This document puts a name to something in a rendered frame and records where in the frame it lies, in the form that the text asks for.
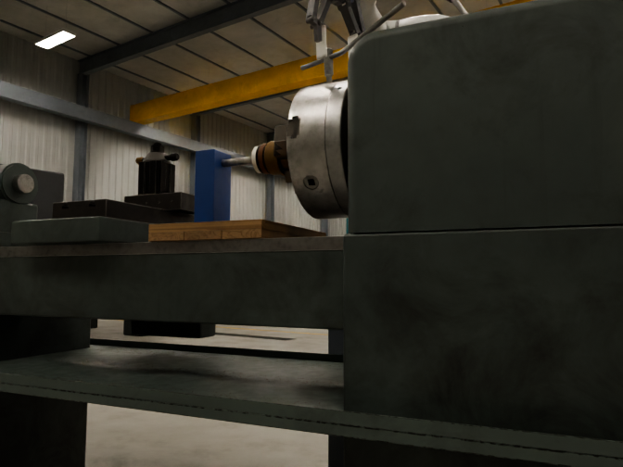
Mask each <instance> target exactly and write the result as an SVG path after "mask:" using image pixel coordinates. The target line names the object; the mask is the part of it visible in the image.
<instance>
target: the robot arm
mask: <svg viewBox="0 0 623 467"><path fill-rule="evenodd" d="M319 1H320V0H309V4H308V9H307V15H306V23H307V24H311V25H310V28H311V29H312V30H313V35H314V42H316V57H317V60H320V59H322V58H325V57H327V45H326V26H325V25H323V23H324V19H325V17H326V14H327V11H328V9H329V7H330V5H331V4H333V5H335V6H337V9H338V10H339V11H340V12H341V14H342V17H343V19H344V21H345V24H346V26H347V29H348V32H349V34H350V37H348V44H349V43H350V42H352V41H353V40H354V39H355V38H357V37H358V36H359V35H360V34H362V33H363V32H364V31H366V30H367V29H368V28H369V27H371V26H372V25H373V24H374V23H376V22H377V21H378V20H379V19H381V18H382V16H381V14H380V13H379V11H378V9H377V8H376V6H375V3H376V0H321V1H320V3H321V4H320V5H319ZM345 2H346V5H344V6H342V5H343V4H344V3H345ZM318 7H319V8H318ZM448 17H449V16H444V15H424V16H416V17H410V18H407V19H400V20H387V21H386V22H385V23H383V24H382V25H381V26H380V27H378V28H377V29H376V30H375V31H374V32H377V31H382V30H386V29H391V28H396V27H400V26H406V25H411V24H415V23H420V22H425V21H430V20H434V19H444V18H448ZM322 25H323V26H322Z"/></svg>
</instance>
